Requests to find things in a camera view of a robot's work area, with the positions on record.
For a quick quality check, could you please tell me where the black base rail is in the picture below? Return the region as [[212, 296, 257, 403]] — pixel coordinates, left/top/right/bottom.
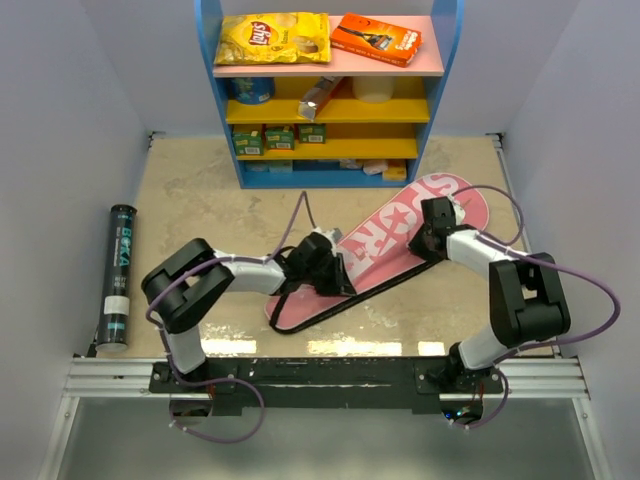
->
[[149, 356, 503, 416]]

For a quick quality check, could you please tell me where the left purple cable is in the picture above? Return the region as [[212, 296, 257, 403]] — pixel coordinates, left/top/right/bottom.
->
[[144, 190, 321, 386]]

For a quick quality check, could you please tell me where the blue shelf unit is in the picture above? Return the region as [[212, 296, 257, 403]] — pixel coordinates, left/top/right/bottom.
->
[[194, 1, 464, 188]]

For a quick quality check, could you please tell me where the green box middle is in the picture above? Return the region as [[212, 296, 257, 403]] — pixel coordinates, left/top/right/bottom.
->
[[265, 125, 295, 150]]

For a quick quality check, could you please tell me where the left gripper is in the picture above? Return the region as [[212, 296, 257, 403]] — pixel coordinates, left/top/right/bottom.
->
[[302, 252, 355, 296]]

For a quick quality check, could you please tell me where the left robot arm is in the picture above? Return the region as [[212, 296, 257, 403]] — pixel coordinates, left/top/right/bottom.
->
[[141, 229, 356, 392]]

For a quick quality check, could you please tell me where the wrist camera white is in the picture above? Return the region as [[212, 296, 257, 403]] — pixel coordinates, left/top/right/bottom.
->
[[314, 227, 343, 248], [448, 195, 466, 225]]

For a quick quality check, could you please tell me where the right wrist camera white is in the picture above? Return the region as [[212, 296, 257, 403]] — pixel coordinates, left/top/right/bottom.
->
[[448, 195, 466, 225]]

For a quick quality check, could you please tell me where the green box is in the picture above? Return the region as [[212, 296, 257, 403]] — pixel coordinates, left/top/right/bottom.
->
[[296, 124, 327, 144], [265, 125, 295, 150], [232, 125, 264, 156]]

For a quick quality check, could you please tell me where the silver orange carton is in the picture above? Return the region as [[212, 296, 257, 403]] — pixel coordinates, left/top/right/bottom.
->
[[297, 76, 345, 122]]

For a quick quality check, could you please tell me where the purple cable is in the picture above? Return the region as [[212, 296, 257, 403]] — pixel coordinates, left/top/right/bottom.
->
[[144, 190, 321, 386], [452, 184, 622, 361]]

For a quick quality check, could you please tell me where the pink soap packet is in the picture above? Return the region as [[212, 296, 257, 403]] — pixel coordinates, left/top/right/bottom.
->
[[362, 159, 389, 175]]

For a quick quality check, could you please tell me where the orange razor box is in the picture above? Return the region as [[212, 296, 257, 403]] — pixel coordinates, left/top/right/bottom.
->
[[329, 13, 422, 67]]

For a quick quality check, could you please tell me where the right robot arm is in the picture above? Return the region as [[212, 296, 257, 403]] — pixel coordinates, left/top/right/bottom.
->
[[408, 197, 571, 393]]

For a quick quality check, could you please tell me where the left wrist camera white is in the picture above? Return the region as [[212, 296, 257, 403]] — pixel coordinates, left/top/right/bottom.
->
[[314, 227, 343, 248]]

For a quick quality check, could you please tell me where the black shuttlecock tube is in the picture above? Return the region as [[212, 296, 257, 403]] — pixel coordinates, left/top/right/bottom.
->
[[96, 204, 137, 353]]

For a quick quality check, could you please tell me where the blue round can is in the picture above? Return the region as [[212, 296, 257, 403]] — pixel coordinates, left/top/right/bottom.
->
[[229, 77, 275, 105]]

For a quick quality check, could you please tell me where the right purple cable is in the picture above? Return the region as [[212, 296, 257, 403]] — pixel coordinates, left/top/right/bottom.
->
[[452, 184, 622, 361]]

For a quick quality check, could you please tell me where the green box left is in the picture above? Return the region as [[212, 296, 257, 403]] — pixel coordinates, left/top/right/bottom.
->
[[232, 125, 264, 156]]

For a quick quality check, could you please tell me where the green box right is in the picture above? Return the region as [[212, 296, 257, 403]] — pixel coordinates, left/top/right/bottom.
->
[[296, 124, 327, 144]]

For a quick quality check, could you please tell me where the yellow Lays chips bag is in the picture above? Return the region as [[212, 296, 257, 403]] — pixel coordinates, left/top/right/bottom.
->
[[214, 12, 331, 66]]

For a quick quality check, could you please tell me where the yellow soap packet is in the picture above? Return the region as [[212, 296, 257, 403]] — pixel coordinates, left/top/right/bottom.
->
[[382, 164, 407, 182]]

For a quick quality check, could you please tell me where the white cup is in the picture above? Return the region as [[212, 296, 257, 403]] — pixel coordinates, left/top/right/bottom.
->
[[352, 76, 395, 104]]

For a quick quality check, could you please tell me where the pink racket bag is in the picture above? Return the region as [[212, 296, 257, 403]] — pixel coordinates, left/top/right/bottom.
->
[[265, 173, 489, 334]]

